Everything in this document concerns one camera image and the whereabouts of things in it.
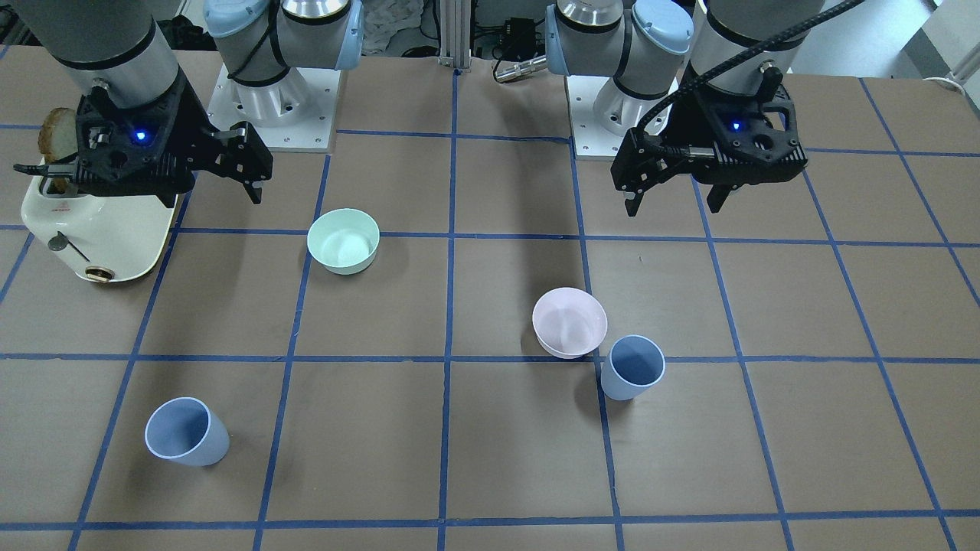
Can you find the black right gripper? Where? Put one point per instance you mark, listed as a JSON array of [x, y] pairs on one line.
[[200, 122]]

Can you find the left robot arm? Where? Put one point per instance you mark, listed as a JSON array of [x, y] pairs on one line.
[[658, 50]]

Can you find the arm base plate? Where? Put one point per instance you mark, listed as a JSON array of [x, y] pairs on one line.
[[600, 113], [297, 114]]

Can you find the toast slice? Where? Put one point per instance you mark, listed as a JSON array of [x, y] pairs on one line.
[[57, 138]]

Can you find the pink bowl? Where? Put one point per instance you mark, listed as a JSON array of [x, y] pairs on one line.
[[569, 323]]

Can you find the cream white toaster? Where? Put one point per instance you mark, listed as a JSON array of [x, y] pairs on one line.
[[100, 239]]

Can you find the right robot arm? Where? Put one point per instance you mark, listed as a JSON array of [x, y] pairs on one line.
[[120, 44]]

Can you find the aluminium frame post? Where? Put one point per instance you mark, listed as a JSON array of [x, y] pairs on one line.
[[455, 34]]

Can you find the blue cup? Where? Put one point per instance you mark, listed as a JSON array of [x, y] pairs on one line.
[[186, 431], [634, 364]]

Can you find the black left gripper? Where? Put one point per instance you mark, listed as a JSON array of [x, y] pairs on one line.
[[684, 121]]

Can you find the mint green bowl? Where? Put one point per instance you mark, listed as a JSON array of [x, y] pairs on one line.
[[344, 241]]

